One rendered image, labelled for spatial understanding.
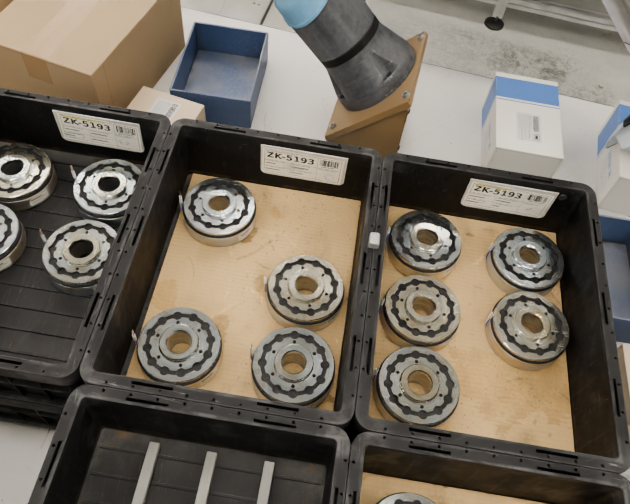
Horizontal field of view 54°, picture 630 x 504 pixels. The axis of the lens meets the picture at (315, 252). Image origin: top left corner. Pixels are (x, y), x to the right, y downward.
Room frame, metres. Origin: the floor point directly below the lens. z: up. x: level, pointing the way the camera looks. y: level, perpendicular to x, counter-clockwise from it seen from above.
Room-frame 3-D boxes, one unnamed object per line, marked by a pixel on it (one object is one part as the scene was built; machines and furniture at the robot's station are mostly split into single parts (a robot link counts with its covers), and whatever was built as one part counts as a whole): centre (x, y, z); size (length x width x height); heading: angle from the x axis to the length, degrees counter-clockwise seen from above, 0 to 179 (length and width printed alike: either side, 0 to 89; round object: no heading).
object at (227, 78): (0.93, 0.23, 0.74); 0.20 x 0.15 x 0.07; 0
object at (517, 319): (0.41, -0.30, 0.86); 0.05 x 0.05 x 0.01
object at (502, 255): (0.52, -0.30, 0.86); 0.10 x 0.10 x 0.01
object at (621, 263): (0.59, -0.47, 0.74); 0.20 x 0.15 x 0.07; 179
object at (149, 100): (0.74, 0.31, 0.74); 0.16 x 0.12 x 0.07; 168
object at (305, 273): (0.42, 0.00, 0.86); 0.05 x 0.05 x 0.01
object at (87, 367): (0.42, 0.08, 0.92); 0.40 x 0.30 x 0.02; 179
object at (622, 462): (0.41, -0.22, 0.92); 0.40 x 0.30 x 0.02; 179
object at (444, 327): (0.41, -0.15, 0.86); 0.10 x 0.10 x 0.01
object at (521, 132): (0.89, -0.35, 0.75); 0.20 x 0.12 x 0.09; 178
